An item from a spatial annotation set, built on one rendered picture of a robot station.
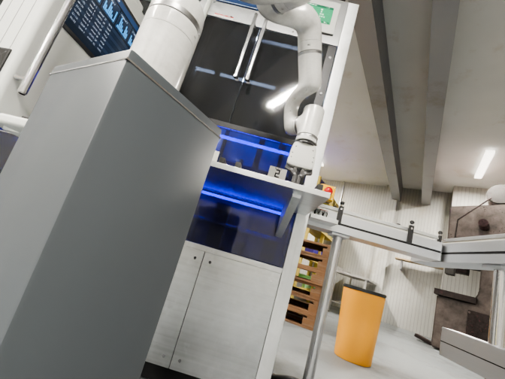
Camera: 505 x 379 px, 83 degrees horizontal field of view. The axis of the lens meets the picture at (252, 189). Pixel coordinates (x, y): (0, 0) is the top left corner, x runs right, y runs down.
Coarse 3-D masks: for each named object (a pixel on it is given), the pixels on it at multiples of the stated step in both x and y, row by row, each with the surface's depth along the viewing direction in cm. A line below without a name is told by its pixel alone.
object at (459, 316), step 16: (496, 192) 505; (464, 208) 521; (480, 208) 507; (496, 208) 492; (464, 224) 513; (480, 224) 476; (496, 224) 485; (448, 272) 486; (464, 272) 503; (480, 272) 478; (480, 288) 471; (448, 304) 489; (464, 304) 475; (480, 304) 462; (448, 320) 481; (464, 320) 468; (480, 320) 455; (416, 336) 530; (432, 336) 488; (480, 336) 448
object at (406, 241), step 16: (320, 208) 153; (336, 208) 147; (320, 224) 142; (352, 224) 142; (368, 224) 142; (384, 224) 145; (400, 224) 155; (352, 240) 152; (368, 240) 141; (384, 240) 141; (400, 240) 141; (416, 240) 141; (432, 240) 141; (416, 256) 146; (432, 256) 139
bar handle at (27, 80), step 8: (72, 0) 92; (64, 8) 90; (56, 16) 90; (64, 16) 90; (56, 24) 89; (48, 32) 88; (56, 32) 89; (48, 40) 88; (40, 48) 87; (48, 48) 88; (40, 56) 86; (32, 64) 86; (40, 64) 87; (32, 72) 85; (24, 80) 84; (32, 80) 86; (24, 88) 84
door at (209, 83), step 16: (208, 16) 158; (208, 32) 156; (224, 32) 156; (240, 32) 156; (256, 32) 156; (208, 48) 153; (224, 48) 154; (240, 48) 154; (192, 64) 151; (208, 64) 151; (224, 64) 151; (192, 80) 149; (208, 80) 149; (224, 80) 149; (240, 80) 149; (192, 96) 147; (208, 96) 147; (224, 96) 147; (208, 112) 145; (224, 112) 145
